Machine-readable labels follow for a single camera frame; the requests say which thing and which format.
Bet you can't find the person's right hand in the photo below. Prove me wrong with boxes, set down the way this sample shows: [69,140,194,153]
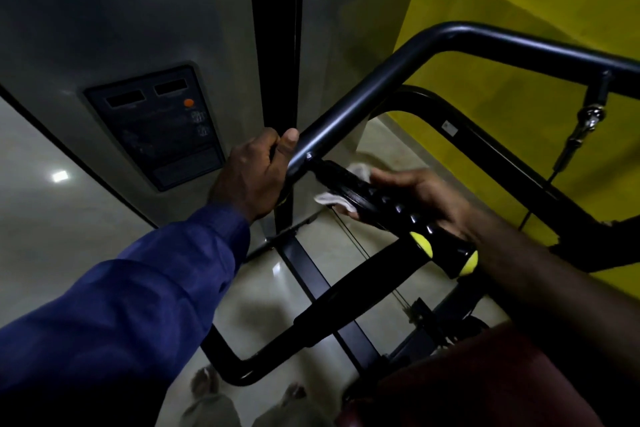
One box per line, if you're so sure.
[369,167,480,242]

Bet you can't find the person's left hand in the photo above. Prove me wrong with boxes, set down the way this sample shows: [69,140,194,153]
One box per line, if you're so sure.
[207,127,301,224]

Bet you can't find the white cleaning wipe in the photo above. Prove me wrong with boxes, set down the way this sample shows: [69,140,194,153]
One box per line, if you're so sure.
[313,163,373,215]

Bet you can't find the grey weight machine maroon seat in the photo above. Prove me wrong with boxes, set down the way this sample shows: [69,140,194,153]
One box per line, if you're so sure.
[0,0,640,427]

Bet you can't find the person's right forearm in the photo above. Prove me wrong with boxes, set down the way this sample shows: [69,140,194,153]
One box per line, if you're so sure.
[465,211,640,382]

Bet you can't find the person's blue shirt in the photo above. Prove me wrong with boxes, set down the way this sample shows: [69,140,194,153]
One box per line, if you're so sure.
[0,203,251,427]

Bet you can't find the maroon back pad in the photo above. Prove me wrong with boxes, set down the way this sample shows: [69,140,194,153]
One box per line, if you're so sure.
[335,324,606,427]

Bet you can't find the thin black cable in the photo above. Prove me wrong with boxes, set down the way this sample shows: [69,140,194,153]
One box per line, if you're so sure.
[329,206,413,315]

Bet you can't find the silver clip black cable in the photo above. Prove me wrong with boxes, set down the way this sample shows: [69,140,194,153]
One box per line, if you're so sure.
[517,70,615,232]

